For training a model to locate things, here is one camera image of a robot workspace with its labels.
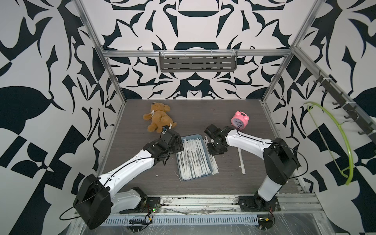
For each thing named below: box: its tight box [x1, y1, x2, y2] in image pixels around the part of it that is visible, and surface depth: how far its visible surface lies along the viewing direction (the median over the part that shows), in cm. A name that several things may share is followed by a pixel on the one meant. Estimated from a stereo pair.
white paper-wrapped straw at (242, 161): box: [237, 147, 246, 175], surface depth 89 cm
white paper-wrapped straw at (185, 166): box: [181, 151, 191, 181], surface depth 87 cm
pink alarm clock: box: [230, 110, 250, 131], surface depth 100 cm
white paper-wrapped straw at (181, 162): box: [177, 151, 187, 181], surface depth 88 cm
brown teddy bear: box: [142, 102, 177, 134], surface depth 103 cm
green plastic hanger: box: [303, 101, 354, 186], surface depth 61 cm
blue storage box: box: [175, 133, 214, 182], surface depth 91 cm
